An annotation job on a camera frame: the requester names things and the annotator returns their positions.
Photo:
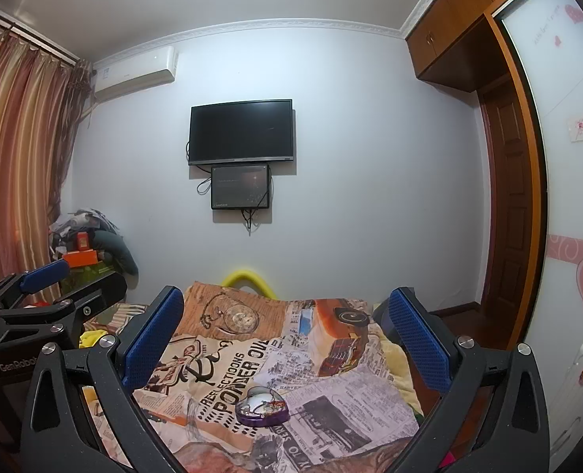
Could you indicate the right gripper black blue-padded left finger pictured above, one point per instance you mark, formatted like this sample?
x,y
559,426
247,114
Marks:
x,y
58,433

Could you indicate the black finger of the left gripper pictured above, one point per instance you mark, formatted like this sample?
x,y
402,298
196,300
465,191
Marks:
x,y
88,301

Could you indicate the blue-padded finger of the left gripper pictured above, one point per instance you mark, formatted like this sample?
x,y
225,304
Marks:
x,y
37,280

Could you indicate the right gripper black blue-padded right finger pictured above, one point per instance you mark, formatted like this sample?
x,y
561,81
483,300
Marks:
x,y
512,435

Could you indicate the purple heart-shaped jewelry box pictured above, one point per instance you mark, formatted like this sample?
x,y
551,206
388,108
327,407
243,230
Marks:
x,y
262,407

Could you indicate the green bag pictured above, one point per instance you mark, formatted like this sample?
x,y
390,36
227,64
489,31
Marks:
x,y
82,281

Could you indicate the yellow cloth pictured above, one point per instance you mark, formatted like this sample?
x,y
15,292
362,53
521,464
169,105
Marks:
x,y
88,339

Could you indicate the orange box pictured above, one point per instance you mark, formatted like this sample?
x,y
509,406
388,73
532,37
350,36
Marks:
x,y
80,259

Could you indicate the pile of clothes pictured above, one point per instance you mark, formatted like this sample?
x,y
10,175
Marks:
x,y
90,230

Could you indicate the yellow neck pillow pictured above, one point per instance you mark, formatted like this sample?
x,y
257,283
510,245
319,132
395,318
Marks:
x,y
248,276

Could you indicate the newspaper print bed cover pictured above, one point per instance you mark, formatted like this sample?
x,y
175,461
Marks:
x,y
349,390

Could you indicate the dark blue bag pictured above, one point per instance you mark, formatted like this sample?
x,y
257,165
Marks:
x,y
382,318

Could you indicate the striped curtain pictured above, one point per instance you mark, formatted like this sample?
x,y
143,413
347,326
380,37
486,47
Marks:
x,y
41,103

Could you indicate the white air conditioner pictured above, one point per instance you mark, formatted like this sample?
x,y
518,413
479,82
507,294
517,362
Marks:
x,y
143,71

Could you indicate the wooden wardrobe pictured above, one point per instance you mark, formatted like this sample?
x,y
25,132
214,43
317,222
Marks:
x,y
460,45

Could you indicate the small black wall screen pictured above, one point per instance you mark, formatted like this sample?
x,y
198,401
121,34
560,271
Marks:
x,y
242,186

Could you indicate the black wall television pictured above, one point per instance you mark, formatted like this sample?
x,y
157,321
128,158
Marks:
x,y
241,131

